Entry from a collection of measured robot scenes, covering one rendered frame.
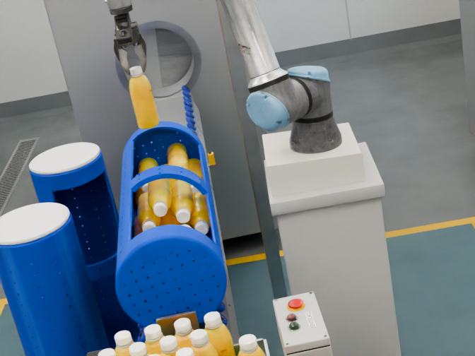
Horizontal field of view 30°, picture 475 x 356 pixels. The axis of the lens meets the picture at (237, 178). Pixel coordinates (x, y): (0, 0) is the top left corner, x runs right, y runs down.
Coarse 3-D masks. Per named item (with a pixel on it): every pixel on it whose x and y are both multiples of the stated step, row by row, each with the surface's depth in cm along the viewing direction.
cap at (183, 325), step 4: (180, 320) 209; (184, 320) 209; (188, 320) 209; (176, 324) 208; (180, 324) 208; (184, 324) 207; (188, 324) 207; (176, 328) 207; (180, 328) 207; (184, 328) 207; (188, 328) 207; (180, 332) 207; (184, 332) 207
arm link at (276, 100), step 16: (224, 0) 234; (240, 0) 233; (240, 16) 234; (256, 16) 235; (240, 32) 235; (256, 32) 234; (240, 48) 237; (256, 48) 235; (272, 48) 238; (256, 64) 236; (272, 64) 236; (256, 80) 237; (272, 80) 235; (288, 80) 238; (256, 96) 235; (272, 96) 234; (288, 96) 236; (304, 96) 240; (256, 112) 238; (272, 112) 234; (288, 112) 236; (304, 112) 242; (272, 128) 238
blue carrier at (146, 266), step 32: (160, 128) 295; (128, 160) 283; (160, 160) 305; (128, 192) 258; (128, 224) 238; (128, 256) 222; (160, 256) 223; (192, 256) 223; (128, 288) 225; (160, 288) 226; (192, 288) 227; (224, 288) 228
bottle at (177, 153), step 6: (174, 144) 301; (180, 144) 302; (168, 150) 300; (174, 150) 296; (180, 150) 296; (186, 150) 301; (168, 156) 296; (174, 156) 291; (180, 156) 291; (186, 156) 295; (168, 162) 291; (174, 162) 288; (180, 162) 288; (186, 162) 290; (186, 168) 289
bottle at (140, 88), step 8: (136, 80) 280; (144, 80) 280; (136, 88) 280; (144, 88) 280; (136, 96) 281; (144, 96) 281; (152, 96) 284; (136, 104) 282; (144, 104) 282; (152, 104) 284; (136, 112) 284; (144, 112) 283; (152, 112) 284; (144, 120) 284; (152, 120) 285; (144, 128) 285
